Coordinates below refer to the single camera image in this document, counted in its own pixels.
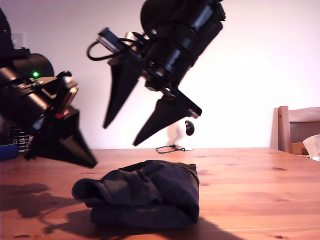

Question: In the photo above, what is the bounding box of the wooden chair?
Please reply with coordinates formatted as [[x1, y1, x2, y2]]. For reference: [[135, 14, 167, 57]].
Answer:
[[269, 105, 320, 156]]

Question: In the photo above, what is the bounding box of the grey underwear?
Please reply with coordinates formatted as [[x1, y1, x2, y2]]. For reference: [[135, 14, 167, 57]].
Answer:
[[71, 159, 201, 230]]

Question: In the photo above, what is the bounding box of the white security camera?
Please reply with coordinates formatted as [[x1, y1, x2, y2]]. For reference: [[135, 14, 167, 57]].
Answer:
[[172, 120, 196, 151]]

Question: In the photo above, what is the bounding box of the black security camera cable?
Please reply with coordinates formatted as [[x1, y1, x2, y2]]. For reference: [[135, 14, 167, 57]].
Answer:
[[155, 144, 186, 154]]

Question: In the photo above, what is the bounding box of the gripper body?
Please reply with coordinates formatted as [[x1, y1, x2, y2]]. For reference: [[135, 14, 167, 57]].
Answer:
[[96, 26, 203, 118], [9, 83, 60, 139]]

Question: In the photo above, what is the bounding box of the wire utensil holder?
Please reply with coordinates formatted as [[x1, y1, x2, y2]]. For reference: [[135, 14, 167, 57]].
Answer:
[[7, 124, 34, 153]]

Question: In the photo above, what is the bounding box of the white tissue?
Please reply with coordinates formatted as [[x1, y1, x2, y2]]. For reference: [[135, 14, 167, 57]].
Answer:
[[302, 134, 320, 161]]

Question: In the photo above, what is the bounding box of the white light switch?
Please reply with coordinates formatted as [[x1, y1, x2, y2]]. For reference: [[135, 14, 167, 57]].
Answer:
[[11, 32, 25, 52]]

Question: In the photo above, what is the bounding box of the blue box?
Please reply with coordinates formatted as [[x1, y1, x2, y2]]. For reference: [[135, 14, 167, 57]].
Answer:
[[0, 144, 19, 162]]

